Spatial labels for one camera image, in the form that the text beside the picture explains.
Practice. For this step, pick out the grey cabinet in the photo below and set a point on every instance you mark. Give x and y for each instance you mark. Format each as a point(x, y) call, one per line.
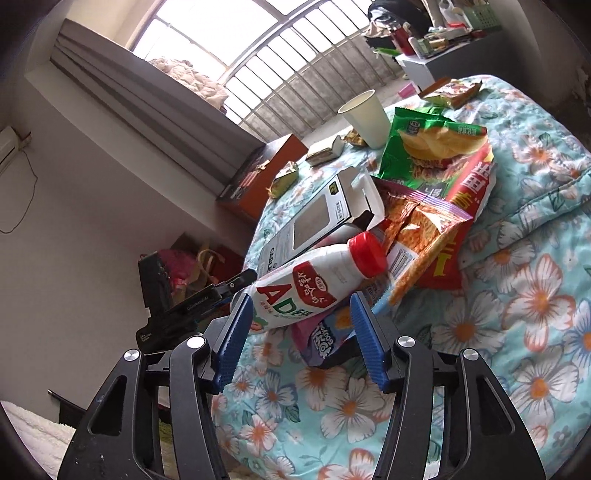
point(480, 55)

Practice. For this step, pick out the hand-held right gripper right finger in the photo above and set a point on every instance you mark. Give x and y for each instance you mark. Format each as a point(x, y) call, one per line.
point(369, 344)

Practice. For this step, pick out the purple snack packet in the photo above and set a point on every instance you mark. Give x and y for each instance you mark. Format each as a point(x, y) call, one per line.
point(323, 341)

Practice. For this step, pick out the beige puffy jacket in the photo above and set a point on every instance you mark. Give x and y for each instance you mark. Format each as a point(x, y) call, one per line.
point(194, 81)

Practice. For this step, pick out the red snack bag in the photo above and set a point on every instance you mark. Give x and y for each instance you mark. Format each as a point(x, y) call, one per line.
point(466, 184)

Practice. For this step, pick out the barred window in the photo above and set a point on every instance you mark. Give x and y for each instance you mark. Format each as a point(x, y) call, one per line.
point(277, 46)

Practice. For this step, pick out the white fluffy towel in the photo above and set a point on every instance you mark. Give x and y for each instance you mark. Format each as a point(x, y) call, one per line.
point(32, 434)

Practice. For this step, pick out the yellow-green wrapper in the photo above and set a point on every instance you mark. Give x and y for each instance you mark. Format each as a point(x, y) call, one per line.
point(282, 180)

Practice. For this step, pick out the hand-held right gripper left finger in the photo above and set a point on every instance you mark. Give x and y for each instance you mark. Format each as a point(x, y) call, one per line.
point(233, 341)

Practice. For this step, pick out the red-brown cardboard box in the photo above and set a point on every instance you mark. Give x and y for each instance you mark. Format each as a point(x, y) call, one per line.
point(272, 161)

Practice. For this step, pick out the green plastic basket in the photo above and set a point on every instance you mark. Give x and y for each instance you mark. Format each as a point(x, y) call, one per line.
point(482, 14)

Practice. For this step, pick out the black case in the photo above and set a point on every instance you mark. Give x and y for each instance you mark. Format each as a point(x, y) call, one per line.
point(152, 286)

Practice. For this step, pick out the white air conditioner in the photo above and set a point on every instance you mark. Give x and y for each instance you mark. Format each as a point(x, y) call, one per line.
point(7, 147)

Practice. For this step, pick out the green chip bag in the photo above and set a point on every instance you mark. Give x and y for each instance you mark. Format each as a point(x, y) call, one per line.
point(415, 152)

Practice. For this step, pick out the wrapped snack bar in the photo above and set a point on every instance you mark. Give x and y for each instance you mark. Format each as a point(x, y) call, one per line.
point(323, 154)

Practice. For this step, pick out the white bottle with red cap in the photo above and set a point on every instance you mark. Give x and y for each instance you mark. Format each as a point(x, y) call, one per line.
point(300, 286)

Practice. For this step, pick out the black bag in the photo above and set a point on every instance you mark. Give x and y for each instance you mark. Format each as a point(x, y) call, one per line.
point(401, 16)

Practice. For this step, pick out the orange chip bag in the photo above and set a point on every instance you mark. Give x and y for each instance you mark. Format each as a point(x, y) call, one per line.
point(425, 230)

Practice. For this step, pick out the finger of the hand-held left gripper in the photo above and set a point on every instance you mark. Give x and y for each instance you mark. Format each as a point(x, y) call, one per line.
point(240, 278)

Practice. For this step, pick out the white plastic jug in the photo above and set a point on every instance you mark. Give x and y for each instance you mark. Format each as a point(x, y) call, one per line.
point(448, 11)

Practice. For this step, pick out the floral quilted blanket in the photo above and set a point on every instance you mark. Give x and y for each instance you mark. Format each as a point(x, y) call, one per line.
point(531, 286)

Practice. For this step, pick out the white paper cup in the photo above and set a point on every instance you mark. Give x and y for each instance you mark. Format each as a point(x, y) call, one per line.
point(367, 120)

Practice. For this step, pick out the pink bag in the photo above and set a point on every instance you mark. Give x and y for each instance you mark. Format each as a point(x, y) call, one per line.
point(178, 267)

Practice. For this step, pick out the brown snack packet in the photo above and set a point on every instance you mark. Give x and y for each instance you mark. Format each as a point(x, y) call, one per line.
point(450, 94)

